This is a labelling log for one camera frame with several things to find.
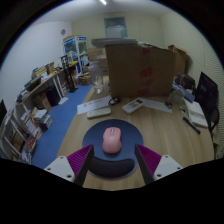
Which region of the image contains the dark blue mouse pad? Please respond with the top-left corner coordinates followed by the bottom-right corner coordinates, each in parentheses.
top-left (81, 118), bottom-right (144, 180)

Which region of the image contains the clear glass jar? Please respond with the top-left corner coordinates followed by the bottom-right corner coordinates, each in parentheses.
top-left (92, 73), bottom-right (105, 94)

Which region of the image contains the large brown cardboard box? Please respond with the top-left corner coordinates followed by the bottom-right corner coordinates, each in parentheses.
top-left (105, 43), bottom-right (178, 99)

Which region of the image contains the dark blue book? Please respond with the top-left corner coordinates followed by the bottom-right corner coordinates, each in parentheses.
top-left (173, 83), bottom-right (195, 103)

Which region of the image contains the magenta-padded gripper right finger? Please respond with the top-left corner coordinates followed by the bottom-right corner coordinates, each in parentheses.
top-left (134, 143), bottom-right (184, 186)

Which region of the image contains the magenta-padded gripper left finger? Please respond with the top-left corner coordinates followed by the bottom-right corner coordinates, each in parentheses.
top-left (43, 143), bottom-right (95, 187)

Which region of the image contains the black bag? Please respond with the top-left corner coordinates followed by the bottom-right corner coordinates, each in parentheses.
top-left (176, 73), bottom-right (196, 90)

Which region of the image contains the shelf unit with books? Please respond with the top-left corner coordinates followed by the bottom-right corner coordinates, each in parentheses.
top-left (0, 99), bottom-right (54, 164)

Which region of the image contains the black floor stand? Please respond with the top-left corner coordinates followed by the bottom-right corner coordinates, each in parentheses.
top-left (61, 54), bottom-right (78, 94)

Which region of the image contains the black office chair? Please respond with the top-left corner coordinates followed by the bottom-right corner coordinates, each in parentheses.
top-left (194, 71), bottom-right (221, 141)

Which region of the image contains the small brown cardboard box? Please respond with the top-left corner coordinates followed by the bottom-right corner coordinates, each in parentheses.
top-left (78, 72), bottom-right (94, 87)

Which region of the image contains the pink computer mouse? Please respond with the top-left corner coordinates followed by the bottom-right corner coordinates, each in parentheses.
top-left (101, 126), bottom-right (123, 155)

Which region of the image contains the black coiled cable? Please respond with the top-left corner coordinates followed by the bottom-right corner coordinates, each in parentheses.
top-left (109, 96), bottom-right (122, 106)

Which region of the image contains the wooden side desk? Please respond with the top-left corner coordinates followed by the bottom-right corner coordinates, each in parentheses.
top-left (16, 61), bottom-right (81, 111)

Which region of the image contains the large white book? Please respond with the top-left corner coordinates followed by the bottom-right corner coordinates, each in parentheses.
top-left (184, 99), bottom-right (209, 129)

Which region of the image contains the stack of grey papers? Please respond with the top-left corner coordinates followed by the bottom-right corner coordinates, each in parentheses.
top-left (90, 37), bottom-right (138, 48)

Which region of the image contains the printed white paper sheet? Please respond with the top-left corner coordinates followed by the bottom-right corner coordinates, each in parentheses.
top-left (76, 95), bottom-right (113, 116)

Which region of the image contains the blue white display cabinet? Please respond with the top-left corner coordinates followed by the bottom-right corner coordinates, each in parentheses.
top-left (63, 35), bottom-right (89, 76)

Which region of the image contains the plain white remote control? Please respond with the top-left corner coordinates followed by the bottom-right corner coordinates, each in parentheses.
top-left (86, 106), bottom-right (113, 120)

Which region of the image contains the black marker pen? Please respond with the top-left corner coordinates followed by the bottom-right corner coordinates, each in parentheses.
top-left (182, 116), bottom-right (202, 135)

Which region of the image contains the small wall window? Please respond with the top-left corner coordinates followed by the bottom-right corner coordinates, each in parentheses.
top-left (103, 16), bottom-right (128, 39)

